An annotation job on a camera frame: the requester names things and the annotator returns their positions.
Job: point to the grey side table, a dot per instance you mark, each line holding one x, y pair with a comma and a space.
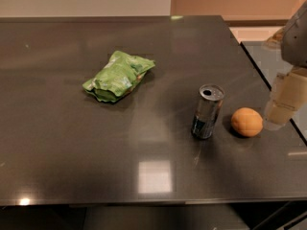
269, 63

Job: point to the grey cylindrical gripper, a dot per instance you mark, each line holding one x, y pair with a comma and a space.
295, 42

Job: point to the orange fruit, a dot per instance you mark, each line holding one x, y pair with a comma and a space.
247, 122

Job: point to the green rice chip bag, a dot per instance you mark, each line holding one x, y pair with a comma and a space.
118, 78

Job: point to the silver blue redbull can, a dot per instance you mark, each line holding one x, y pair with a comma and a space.
207, 111

